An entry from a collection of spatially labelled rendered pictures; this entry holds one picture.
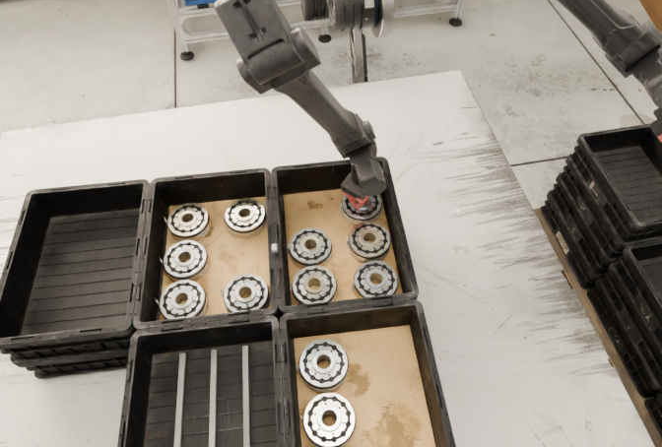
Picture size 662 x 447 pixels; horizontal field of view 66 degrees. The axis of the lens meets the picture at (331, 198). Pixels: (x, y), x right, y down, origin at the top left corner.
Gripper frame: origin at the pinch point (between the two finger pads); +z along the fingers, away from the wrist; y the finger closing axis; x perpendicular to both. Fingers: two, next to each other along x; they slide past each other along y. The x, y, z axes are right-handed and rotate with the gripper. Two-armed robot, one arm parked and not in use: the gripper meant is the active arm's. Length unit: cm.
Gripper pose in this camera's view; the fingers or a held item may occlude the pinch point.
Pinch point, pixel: (362, 199)
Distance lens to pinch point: 130.1
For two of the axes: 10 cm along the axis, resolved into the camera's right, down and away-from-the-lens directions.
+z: 0.2, 5.9, 8.1
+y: 5.6, -6.7, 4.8
